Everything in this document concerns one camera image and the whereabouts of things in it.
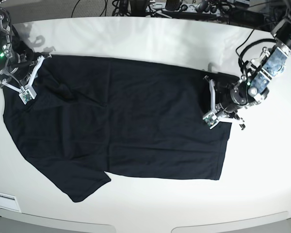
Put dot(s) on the white label plate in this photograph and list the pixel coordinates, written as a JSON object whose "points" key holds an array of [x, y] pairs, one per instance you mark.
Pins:
{"points": [[9, 202]]}

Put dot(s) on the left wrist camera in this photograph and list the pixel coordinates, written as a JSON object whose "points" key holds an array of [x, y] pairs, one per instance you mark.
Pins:
{"points": [[211, 119]]}

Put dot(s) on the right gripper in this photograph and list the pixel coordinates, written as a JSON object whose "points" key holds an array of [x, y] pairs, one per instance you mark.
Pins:
{"points": [[19, 68]]}

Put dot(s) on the white power strip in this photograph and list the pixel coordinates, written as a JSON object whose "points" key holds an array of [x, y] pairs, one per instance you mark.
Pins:
{"points": [[185, 7]]}

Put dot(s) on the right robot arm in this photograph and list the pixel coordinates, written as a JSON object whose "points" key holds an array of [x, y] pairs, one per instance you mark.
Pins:
{"points": [[9, 37]]}

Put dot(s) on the black T-shirt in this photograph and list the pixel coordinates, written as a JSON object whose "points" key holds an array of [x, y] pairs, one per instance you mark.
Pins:
{"points": [[93, 116]]}

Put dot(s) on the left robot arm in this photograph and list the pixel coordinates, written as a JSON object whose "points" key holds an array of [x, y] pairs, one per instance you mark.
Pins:
{"points": [[257, 73]]}

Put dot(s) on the black equipment box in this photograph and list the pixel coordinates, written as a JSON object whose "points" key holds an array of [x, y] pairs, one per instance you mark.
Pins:
{"points": [[245, 18]]}

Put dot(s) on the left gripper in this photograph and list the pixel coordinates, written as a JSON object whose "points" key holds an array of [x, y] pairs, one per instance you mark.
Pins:
{"points": [[226, 100]]}

